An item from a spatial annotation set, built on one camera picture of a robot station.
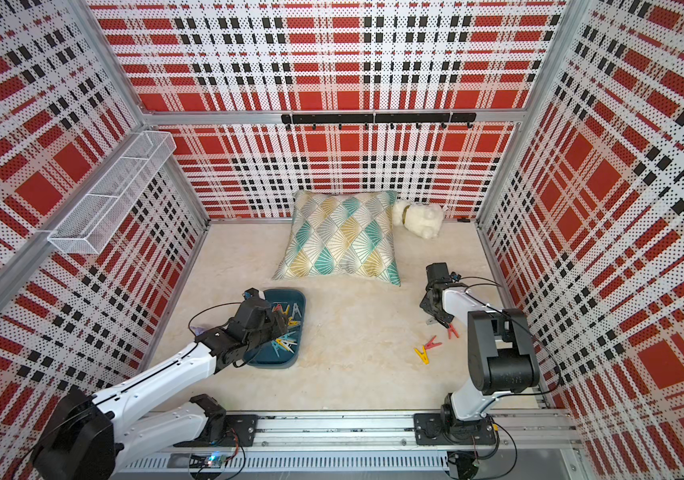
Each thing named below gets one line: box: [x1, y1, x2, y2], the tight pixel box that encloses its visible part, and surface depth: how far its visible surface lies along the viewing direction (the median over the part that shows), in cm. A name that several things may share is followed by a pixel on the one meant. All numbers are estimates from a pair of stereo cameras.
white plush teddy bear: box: [391, 200, 445, 239], surface depth 116 cm
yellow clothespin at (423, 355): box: [414, 345, 430, 365], surface depth 88 cm
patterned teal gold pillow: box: [272, 191, 401, 286], surface depth 97 cm
